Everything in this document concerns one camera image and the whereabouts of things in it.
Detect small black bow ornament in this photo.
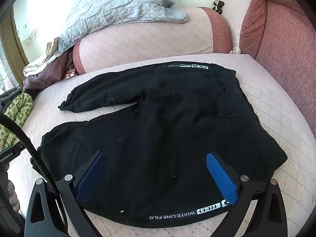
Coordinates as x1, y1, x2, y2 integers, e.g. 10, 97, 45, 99
212, 0, 225, 14

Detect red patterned small item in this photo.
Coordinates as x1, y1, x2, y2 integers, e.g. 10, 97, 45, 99
65, 63, 76, 79

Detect red pink headboard cushion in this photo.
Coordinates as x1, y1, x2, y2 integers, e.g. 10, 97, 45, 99
229, 0, 315, 132

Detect cream folded cloth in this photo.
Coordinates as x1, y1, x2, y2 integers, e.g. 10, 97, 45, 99
23, 37, 61, 77

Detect left operator hand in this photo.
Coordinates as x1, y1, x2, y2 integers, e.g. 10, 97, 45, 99
1, 164, 20, 212

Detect green patterned folded quilt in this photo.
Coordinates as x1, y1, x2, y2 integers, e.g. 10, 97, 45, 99
1, 93, 33, 151

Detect dark maroon folded cloth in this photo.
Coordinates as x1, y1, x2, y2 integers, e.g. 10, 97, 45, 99
23, 49, 73, 91

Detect grey quilted blanket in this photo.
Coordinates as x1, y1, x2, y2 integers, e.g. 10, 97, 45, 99
58, 0, 186, 53

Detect pink bolster pillow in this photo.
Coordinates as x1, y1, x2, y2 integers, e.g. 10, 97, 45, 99
73, 7, 232, 75

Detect black pants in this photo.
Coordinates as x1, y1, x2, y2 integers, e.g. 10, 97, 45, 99
38, 62, 287, 228

